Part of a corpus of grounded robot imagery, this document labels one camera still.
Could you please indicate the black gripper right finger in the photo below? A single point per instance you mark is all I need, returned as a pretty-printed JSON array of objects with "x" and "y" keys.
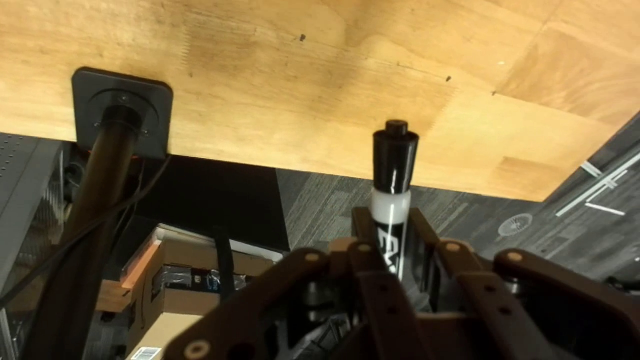
[{"x": 526, "y": 303}]

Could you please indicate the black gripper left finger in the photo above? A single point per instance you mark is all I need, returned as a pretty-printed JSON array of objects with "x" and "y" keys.
[{"x": 309, "y": 307}]

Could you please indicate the black and white marker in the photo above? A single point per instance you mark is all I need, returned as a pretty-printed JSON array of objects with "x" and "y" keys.
[{"x": 395, "y": 155}]

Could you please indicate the cardboard box on floor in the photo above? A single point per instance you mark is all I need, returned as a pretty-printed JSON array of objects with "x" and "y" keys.
[{"x": 161, "y": 287}]

